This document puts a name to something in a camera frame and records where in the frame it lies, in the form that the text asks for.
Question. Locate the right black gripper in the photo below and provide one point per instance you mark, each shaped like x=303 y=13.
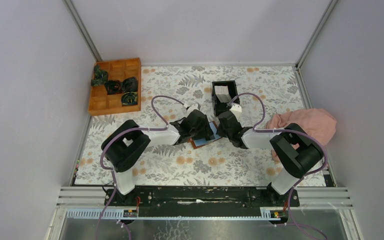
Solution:
x=220 y=132

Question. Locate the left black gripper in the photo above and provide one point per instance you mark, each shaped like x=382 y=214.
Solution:
x=205 y=131

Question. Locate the brown leather card holder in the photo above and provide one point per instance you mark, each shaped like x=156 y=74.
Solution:
x=198 y=143

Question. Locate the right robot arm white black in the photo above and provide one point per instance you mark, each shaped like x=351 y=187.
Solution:
x=297 y=151

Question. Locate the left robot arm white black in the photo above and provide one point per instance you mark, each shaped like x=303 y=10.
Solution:
x=123 y=148

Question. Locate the black card box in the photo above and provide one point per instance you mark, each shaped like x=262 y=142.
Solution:
x=219 y=107

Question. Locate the stack of credit cards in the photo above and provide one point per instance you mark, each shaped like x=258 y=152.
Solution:
x=222 y=93

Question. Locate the floral patterned table mat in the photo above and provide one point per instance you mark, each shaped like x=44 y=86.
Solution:
x=265 y=91

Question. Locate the green black rolled sock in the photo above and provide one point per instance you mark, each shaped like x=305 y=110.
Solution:
x=129 y=99

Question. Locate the black rolled sock right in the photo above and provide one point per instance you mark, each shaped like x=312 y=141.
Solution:
x=129 y=85

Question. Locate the pink crumpled cloth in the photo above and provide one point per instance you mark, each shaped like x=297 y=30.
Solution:
x=316 y=122

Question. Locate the orange wooden compartment tray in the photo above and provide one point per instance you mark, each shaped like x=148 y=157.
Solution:
x=102 y=104

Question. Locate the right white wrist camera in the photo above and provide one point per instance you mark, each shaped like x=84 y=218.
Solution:
x=236 y=110

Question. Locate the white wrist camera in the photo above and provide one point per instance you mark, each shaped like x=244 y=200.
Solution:
x=194 y=106
x=236 y=110

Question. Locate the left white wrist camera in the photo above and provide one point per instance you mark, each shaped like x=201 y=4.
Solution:
x=194 y=106

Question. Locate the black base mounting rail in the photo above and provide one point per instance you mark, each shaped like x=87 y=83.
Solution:
x=202 y=201

